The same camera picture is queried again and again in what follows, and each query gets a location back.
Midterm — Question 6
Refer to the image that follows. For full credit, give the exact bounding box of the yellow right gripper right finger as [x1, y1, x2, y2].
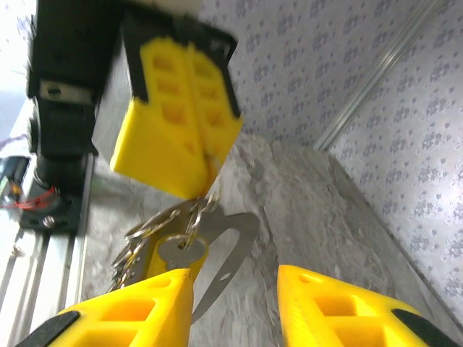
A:
[276, 265, 460, 347]

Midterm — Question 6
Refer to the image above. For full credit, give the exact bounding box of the aluminium mounting rail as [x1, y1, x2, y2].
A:
[0, 158, 95, 347]

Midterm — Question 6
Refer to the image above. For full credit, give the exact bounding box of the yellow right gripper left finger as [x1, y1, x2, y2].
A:
[14, 268, 196, 347]

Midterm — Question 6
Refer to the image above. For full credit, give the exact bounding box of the silver key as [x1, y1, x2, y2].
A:
[157, 234, 210, 271]

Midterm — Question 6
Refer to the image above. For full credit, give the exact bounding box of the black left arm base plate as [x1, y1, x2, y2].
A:
[20, 194, 91, 233]

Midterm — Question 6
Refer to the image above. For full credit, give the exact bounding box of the key with yellow tag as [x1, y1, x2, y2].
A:
[143, 234, 211, 288]

